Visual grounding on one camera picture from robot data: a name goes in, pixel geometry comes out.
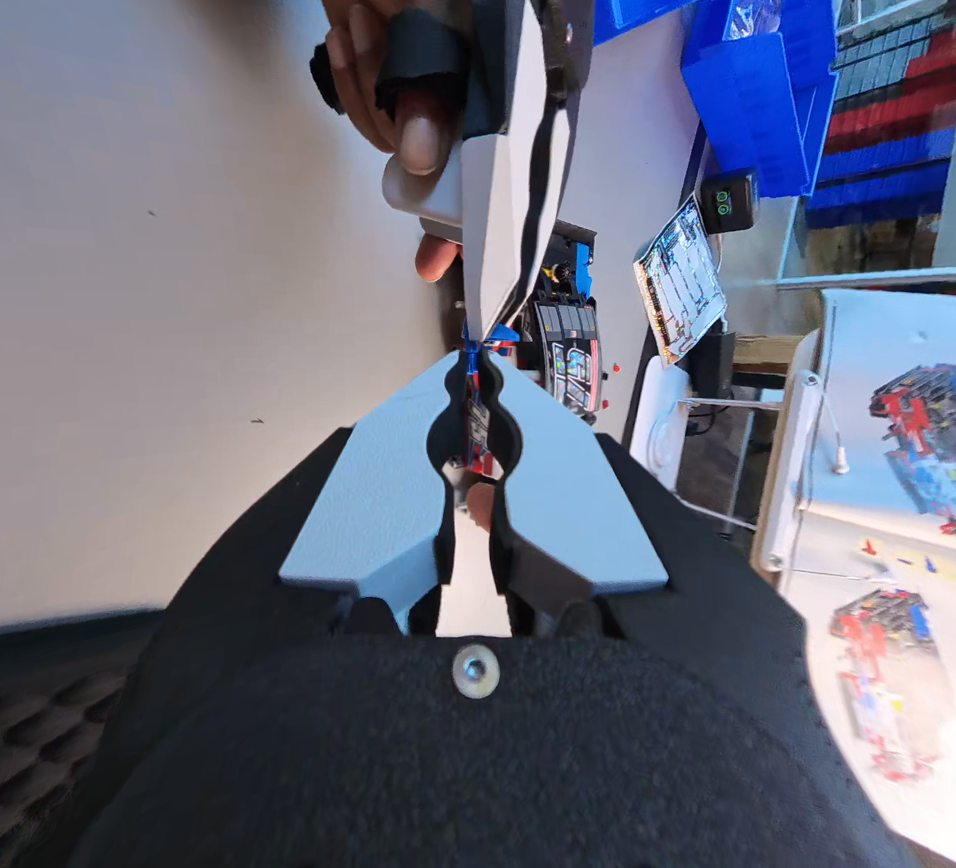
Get black device with green lights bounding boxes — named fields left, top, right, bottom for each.
left=700, top=168, right=759, bottom=236

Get small black box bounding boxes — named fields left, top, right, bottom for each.
left=687, top=330, right=736, bottom=402

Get lego instruction booklet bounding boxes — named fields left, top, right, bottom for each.
left=633, top=194, right=727, bottom=367

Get white rounded device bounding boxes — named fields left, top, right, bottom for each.
left=629, top=356, right=692, bottom=492

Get clear plastic bag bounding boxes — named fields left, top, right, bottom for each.
left=728, top=0, right=785, bottom=40

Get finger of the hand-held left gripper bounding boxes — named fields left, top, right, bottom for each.
left=493, top=100, right=584, bottom=342
left=459, top=0, right=551, bottom=344

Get red blue lego car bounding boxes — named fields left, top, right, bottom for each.
left=452, top=222, right=621, bottom=477

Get red blue floor mats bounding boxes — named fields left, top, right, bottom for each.
left=807, top=9, right=956, bottom=230

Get black floor mat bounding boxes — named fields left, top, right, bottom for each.
left=0, top=610, right=169, bottom=868

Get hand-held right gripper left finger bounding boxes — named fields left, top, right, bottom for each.
left=278, top=350, right=473, bottom=636

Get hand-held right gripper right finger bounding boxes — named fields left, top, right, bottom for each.
left=481, top=351, right=671, bottom=636

